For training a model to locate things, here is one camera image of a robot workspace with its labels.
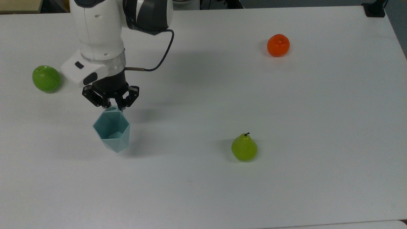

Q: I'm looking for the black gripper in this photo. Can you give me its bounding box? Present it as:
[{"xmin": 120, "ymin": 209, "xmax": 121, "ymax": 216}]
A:
[{"xmin": 82, "ymin": 71, "xmax": 140, "ymax": 112}]

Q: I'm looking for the light blue faceted mug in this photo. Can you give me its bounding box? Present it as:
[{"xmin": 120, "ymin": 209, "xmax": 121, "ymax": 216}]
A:
[{"xmin": 93, "ymin": 106, "xmax": 131, "ymax": 153}]

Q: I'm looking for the green apple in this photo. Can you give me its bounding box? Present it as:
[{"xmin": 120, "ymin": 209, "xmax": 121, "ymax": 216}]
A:
[{"xmin": 32, "ymin": 65, "xmax": 61, "ymax": 93}]

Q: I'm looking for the light wooden board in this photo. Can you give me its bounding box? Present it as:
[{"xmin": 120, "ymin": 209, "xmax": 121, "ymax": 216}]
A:
[{"xmin": 0, "ymin": 0, "xmax": 44, "ymax": 14}]

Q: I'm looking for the green pear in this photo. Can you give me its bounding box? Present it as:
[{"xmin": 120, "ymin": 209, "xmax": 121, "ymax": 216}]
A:
[{"xmin": 231, "ymin": 132, "xmax": 258, "ymax": 162}]

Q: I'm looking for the orange fruit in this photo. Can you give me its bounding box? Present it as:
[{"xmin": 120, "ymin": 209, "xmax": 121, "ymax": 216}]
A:
[{"xmin": 267, "ymin": 34, "xmax": 290, "ymax": 58}]

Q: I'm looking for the black table clamp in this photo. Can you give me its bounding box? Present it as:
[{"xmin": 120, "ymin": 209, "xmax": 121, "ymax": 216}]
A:
[{"xmin": 362, "ymin": 0, "xmax": 387, "ymax": 18}]

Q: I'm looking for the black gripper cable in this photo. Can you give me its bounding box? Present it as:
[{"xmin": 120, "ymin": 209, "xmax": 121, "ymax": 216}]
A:
[{"xmin": 125, "ymin": 29, "xmax": 175, "ymax": 72}]

